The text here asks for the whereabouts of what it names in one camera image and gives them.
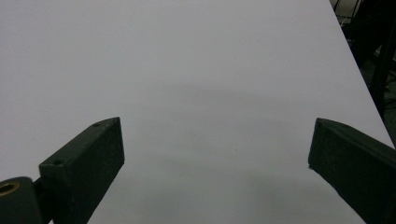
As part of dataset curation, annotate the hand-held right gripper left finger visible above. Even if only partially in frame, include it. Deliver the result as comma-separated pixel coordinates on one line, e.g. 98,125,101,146
38,117,125,224

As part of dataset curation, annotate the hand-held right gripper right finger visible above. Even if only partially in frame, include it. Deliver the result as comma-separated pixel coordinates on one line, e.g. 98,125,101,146
307,117,396,224

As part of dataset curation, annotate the black metal stand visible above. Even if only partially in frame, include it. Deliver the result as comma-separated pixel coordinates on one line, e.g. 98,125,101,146
368,18,396,120

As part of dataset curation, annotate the white cable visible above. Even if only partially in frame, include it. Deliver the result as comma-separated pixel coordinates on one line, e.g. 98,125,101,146
339,14,352,28

